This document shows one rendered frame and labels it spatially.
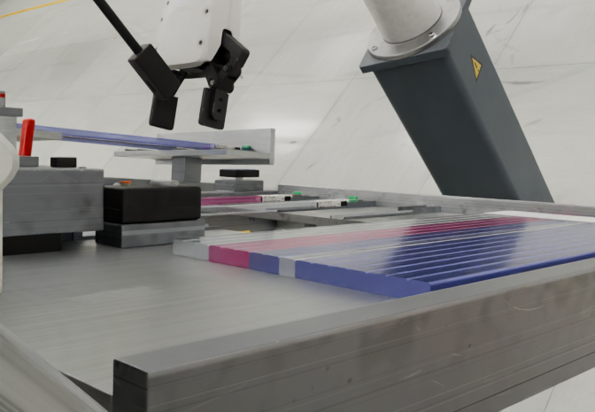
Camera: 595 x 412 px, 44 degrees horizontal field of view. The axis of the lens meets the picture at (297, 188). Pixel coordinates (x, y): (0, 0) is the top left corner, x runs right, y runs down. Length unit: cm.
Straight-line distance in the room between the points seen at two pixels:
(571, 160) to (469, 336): 173
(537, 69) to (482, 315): 210
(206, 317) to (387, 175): 199
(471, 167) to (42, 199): 112
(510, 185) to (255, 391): 134
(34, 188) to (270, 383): 33
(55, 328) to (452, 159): 127
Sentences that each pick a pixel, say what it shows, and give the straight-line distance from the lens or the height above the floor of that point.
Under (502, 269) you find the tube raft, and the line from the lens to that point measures 45.
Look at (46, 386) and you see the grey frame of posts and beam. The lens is 16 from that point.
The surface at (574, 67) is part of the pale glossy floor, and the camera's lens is 239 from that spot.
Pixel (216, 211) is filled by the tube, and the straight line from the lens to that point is 86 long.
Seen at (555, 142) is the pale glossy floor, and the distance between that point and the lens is 215.
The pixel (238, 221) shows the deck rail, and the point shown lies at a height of 75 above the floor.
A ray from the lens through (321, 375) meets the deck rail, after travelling 28.
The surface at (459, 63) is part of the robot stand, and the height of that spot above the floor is 64.
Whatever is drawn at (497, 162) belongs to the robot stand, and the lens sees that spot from 152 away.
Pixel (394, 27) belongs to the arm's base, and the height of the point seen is 75.
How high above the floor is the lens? 136
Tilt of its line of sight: 33 degrees down
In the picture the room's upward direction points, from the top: 36 degrees counter-clockwise
